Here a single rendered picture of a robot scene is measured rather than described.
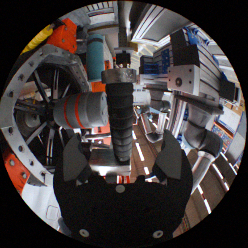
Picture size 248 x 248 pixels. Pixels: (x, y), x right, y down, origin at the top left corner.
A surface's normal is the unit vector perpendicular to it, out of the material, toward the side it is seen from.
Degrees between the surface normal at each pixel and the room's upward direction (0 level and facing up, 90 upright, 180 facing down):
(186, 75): 90
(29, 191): 90
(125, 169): 90
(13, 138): 90
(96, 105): 116
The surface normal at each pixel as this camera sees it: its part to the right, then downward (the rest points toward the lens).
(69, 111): 0.00, 0.18
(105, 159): -0.04, -0.87
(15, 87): 1.00, -0.04
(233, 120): -0.99, 0.09
